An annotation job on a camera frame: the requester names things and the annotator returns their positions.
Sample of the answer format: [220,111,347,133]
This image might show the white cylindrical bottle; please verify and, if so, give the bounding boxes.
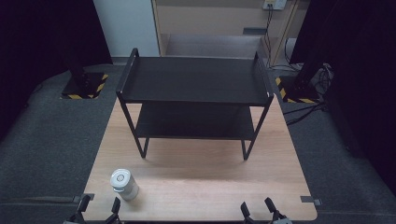
[109,168,140,202]

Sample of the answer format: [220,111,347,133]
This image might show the white power outlet strip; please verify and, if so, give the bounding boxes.
[262,0,289,11]

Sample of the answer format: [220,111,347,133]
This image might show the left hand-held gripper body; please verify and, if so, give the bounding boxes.
[63,212,124,224]

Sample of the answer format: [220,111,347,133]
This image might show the black cables from outlet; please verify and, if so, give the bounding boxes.
[262,4,276,68]

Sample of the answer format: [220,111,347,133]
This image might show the black two-tier shelf rack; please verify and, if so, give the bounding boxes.
[115,47,275,161]

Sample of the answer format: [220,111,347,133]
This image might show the grey tape strip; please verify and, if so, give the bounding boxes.
[72,192,95,203]
[300,195,323,206]

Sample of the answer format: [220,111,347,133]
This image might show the black curtain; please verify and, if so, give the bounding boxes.
[289,0,396,197]
[0,0,114,142]

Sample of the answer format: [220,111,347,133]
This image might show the tangled cable bundle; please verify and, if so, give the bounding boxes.
[312,63,334,96]

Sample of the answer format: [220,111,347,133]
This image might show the black floor cables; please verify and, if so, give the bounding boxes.
[281,102,330,127]

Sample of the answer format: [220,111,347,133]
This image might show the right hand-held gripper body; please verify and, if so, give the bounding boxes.
[242,212,294,224]

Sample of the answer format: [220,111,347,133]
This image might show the black stand with striped base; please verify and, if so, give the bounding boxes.
[275,52,325,105]
[60,46,109,101]

